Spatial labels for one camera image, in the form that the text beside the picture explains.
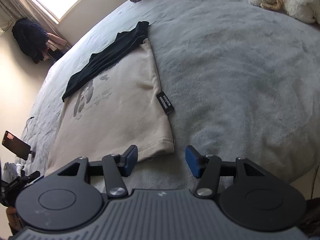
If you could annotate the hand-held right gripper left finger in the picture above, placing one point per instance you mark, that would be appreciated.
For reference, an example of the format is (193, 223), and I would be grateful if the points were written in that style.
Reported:
(131, 160)

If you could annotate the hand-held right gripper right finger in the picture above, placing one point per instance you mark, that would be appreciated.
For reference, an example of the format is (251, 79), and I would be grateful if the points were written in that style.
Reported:
(192, 162)

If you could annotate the beige black-sleeved printed sweatshirt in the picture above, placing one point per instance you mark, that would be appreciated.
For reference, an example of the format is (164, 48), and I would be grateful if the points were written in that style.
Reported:
(125, 105)

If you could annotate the pink hanging clothes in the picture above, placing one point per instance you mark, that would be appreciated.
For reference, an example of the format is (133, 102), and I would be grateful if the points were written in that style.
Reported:
(56, 45)

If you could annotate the person's left hand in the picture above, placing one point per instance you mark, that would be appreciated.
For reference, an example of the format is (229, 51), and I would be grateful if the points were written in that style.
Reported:
(13, 218)

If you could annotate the white grey cloth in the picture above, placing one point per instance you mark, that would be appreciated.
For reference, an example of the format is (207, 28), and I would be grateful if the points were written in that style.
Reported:
(11, 168)

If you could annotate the black smartphone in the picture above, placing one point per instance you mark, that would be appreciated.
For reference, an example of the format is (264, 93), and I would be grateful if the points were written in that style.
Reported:
(15, 145)

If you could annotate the dark hanging jacket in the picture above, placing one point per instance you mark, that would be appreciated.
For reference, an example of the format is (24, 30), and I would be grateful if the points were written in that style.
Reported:
(28, 40)

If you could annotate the patterned curtain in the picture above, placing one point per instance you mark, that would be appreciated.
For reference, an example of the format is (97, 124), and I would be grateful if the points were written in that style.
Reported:
(32, 17)

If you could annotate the white plush toy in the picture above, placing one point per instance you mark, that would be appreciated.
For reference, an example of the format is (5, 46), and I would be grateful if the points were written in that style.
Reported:
(297, 0)

